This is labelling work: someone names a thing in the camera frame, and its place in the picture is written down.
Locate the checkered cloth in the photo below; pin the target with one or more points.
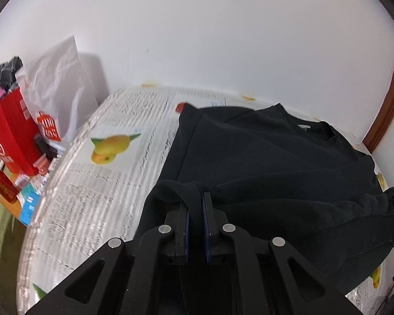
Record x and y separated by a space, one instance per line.
3 72

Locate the brown wooden door frame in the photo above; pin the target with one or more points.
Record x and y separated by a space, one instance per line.
390 98

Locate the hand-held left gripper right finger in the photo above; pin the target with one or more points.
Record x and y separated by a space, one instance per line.
206 226

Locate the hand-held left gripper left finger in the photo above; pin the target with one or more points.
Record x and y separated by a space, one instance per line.
185 226

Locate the red can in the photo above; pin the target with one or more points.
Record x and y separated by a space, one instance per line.
6 187

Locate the black sweatshirt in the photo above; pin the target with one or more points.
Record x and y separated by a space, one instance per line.
266 157

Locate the red paper bag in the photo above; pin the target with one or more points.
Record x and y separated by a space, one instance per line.
13 131

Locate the white plastic bag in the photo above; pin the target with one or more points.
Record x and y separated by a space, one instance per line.
62 82

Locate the blue and white box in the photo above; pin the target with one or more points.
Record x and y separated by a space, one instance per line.
29 206

